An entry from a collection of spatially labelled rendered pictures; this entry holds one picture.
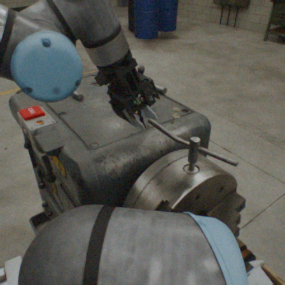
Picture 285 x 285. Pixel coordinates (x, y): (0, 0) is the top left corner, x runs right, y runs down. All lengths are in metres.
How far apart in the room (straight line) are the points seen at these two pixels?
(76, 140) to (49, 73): 0.43
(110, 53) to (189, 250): 0.34
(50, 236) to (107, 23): 0.33
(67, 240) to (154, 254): 0.08
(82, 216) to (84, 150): 0.41
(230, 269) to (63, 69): 0.26
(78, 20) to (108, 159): 0.34
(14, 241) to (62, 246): 1.94
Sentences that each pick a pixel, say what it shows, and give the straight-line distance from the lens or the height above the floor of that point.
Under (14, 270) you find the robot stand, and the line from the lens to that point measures 0.68.
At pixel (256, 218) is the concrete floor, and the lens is 2.33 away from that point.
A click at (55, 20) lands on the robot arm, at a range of 0.46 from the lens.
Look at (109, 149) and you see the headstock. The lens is 0.69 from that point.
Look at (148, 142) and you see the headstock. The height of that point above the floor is 1.24.
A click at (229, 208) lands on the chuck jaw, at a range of 0.75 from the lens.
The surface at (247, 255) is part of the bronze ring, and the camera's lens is 0.68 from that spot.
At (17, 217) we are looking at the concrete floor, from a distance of 2.37.
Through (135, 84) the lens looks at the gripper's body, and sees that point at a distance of 0.52.
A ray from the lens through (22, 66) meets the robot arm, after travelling 0.31.
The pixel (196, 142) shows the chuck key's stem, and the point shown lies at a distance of 0.60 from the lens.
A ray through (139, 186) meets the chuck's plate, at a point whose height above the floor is 1.19.
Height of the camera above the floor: 1.65
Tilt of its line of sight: 34 degrees down
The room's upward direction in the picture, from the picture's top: straight up
